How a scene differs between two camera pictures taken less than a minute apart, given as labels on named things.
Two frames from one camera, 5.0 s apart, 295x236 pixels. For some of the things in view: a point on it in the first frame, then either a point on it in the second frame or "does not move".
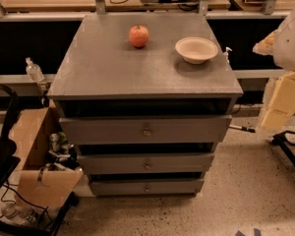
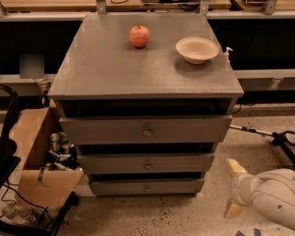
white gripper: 291,44 → 240,190
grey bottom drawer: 147,187 does not move
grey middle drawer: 145,164 does not move
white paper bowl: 196,50 does not move
